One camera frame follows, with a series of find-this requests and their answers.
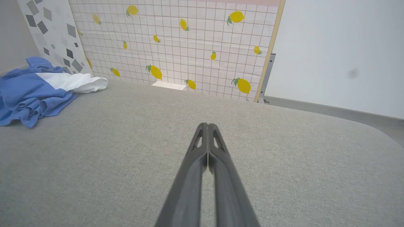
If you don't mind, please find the grey terrazzo pattern panel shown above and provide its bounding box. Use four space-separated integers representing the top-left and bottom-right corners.
17 0 94 76

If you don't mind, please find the white rectangular block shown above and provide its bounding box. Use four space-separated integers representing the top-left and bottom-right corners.
151 81 187 91

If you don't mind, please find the blue and white raglan shirt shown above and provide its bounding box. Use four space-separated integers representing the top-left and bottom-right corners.
0 56 109 128

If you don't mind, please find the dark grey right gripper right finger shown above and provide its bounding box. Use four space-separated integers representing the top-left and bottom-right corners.
208 123 261 227

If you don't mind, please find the lemon print tile panel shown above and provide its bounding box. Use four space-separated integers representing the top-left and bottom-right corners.
68 0 281 101

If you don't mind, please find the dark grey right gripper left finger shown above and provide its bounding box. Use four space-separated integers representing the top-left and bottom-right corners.
155 123 208 227

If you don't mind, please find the grey metal frame bracket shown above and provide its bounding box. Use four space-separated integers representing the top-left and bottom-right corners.
257 53 276 104

